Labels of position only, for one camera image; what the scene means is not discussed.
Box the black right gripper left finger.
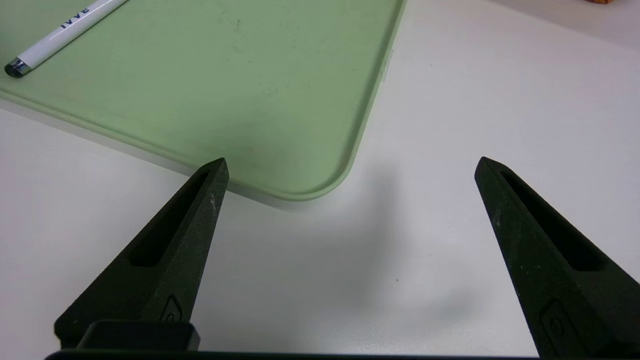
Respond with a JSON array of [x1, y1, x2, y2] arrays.
[[54, 158, 230, 352]]

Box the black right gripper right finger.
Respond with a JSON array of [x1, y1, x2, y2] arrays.
[[475, 157, 640, 358]]

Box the white pen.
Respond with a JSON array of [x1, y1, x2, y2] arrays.
[[4, 0, 130, 79]]

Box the green plastic tray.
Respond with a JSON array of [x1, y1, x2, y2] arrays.
[[0, 0, 407, 202]]

